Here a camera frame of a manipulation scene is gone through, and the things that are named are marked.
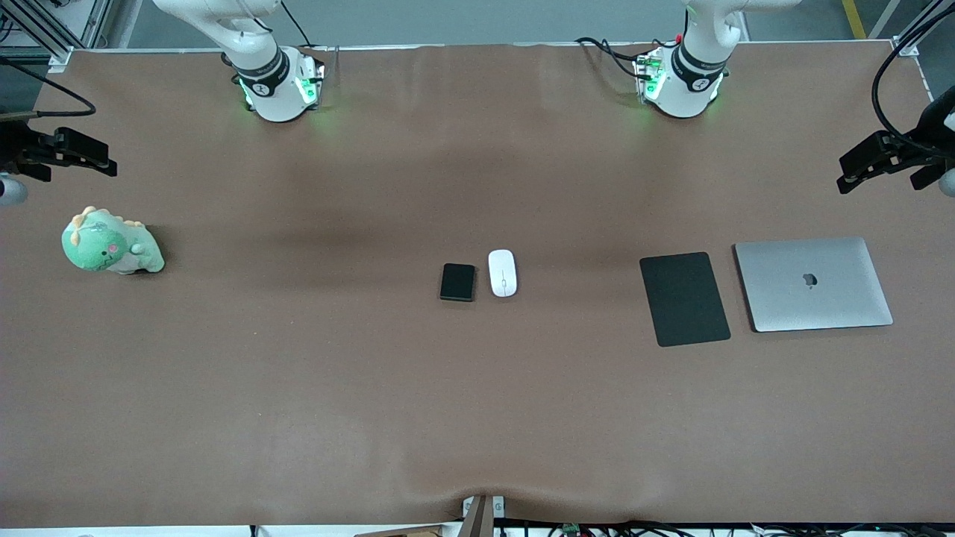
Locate white computer mouse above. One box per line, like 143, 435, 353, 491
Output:
488, 249, 518, 298

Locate black smartphone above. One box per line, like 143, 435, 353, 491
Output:
439, 263, 477, 303

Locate black mouse pad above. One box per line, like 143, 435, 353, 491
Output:
639, 252, 732, 348

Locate green dinosaur plush toy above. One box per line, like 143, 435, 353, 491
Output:
61, 206, 166, 275

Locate silver closed laptop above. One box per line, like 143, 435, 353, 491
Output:
734, 237, 895, 333

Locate brown table cover mat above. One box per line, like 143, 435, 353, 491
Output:
0, 41, 955, 527

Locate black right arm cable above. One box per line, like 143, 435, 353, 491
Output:
0, 56, 98, 120

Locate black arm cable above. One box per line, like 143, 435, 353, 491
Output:
0, 56, 98, 120
871, 0, 955, 159

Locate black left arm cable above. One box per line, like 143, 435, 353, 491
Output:
871, 0, 955, 159

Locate aluminium frame profile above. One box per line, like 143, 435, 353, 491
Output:
0, 0, 113, 73
892, 0, 955, 57

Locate thin black base cable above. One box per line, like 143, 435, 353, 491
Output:
281, 0, 316, 48

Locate black cable bundle at base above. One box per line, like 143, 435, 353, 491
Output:
574, 36, 676, 84

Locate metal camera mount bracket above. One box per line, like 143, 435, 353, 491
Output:
461, 494, 507, 537

